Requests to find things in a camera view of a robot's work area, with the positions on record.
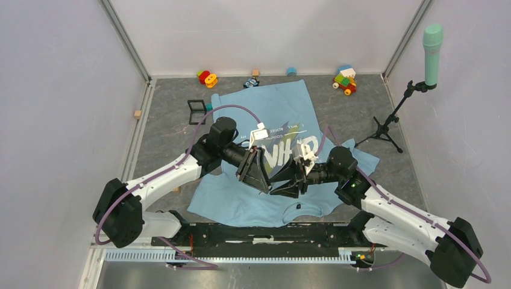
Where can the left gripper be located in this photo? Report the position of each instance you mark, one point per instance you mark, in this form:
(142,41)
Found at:
(251,171)

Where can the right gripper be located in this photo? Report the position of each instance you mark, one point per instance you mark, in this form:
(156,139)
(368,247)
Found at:
(291,188)

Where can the light blue printed t-shirt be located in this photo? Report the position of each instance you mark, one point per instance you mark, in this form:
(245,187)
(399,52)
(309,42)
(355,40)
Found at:
(287,112)

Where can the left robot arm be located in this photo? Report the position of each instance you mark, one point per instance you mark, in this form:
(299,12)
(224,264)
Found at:
(121,210)

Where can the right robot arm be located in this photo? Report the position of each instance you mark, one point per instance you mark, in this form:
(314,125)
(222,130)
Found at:
(451,249)

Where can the black open brooch box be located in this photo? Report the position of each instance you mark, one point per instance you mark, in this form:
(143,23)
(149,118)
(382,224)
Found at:
(198,110)

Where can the black blue toy car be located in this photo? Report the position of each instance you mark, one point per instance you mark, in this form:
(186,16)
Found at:
(251,82)

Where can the black microphone tripod stand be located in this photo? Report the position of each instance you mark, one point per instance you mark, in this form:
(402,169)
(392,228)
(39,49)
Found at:
(382,131)

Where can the blue round cap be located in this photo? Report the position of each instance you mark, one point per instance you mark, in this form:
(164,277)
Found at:
(291,71)

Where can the red orange green toy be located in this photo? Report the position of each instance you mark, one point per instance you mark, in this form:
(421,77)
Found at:
(207,78)

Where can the colourful building block toy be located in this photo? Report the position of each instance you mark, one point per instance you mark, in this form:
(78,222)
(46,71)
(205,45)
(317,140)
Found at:
(345,80)

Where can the mint green microphone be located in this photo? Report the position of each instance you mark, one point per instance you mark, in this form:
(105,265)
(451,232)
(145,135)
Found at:
(432,41)

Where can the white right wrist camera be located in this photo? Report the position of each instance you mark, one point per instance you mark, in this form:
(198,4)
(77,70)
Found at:
(303,154)

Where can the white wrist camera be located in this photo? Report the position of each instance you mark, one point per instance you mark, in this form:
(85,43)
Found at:
(258,134)
(303,154)

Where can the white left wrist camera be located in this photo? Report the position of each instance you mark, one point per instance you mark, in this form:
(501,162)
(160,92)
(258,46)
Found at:
(258,134)

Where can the black base frame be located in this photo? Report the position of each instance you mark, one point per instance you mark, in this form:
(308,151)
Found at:
(205,246)

